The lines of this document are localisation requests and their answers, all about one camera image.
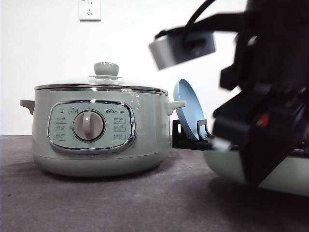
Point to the blue plate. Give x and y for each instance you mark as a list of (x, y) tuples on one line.
[(192, 112)]

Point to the black dish rack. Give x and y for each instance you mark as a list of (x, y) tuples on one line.
[(181, 140)]

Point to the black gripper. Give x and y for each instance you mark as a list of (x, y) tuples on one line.
[(271, 47)]

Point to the green electric steamer pot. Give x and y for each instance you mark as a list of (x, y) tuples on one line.
[(100, 130)]

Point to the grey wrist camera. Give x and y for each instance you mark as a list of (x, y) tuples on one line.
[(176, 49)]

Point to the glass lid with green knob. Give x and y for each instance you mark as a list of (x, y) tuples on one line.
[(106, 78)]

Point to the green plate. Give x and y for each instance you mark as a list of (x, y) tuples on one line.
[(292, 175)]

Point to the white wall socket left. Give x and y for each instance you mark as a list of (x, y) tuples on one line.
[(90, 10)]

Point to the grey table mat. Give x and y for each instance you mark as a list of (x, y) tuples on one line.
[(183, 194)]

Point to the black camera cable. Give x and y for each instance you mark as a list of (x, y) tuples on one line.
[(217, 22)]

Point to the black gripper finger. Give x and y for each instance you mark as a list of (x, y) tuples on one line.
[(269, 126)]

